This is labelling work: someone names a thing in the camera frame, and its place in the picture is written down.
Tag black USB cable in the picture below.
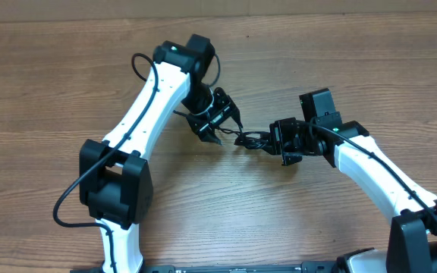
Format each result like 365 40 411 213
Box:
172 109 276 151

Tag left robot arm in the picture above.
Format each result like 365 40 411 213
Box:
79 34 241 272

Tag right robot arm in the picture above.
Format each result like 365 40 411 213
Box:
260 89 437 273

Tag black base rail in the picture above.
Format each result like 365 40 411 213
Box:
69 261 356 273

